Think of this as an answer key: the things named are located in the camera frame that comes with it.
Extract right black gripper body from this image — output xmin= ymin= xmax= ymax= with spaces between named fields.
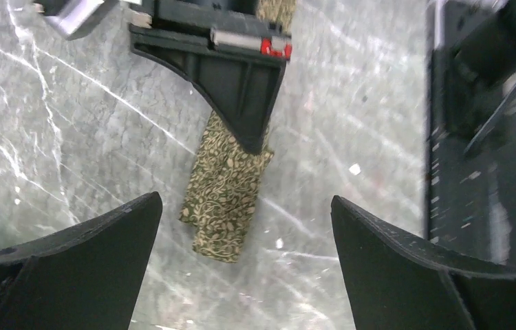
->
xmin=34 ymin=1 xmax=292 ymax=60

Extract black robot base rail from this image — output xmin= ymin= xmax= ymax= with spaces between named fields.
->
xmin=424 ymin=1 xmax=516 ymax=267

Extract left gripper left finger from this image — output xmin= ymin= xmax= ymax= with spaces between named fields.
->
xmin=0 ymin=192 xmax=162 ymax=330

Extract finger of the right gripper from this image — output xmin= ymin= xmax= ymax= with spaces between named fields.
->
xmin=129 ymin=25 xmax=288 ymax=155

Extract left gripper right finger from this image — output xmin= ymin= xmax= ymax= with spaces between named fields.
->
xmin=331 ymin=195 xmax=516 ymax=329

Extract olive gold patterned tie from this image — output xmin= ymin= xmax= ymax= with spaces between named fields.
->
xmin=178 ymin=0 xmax=297 ymax=264

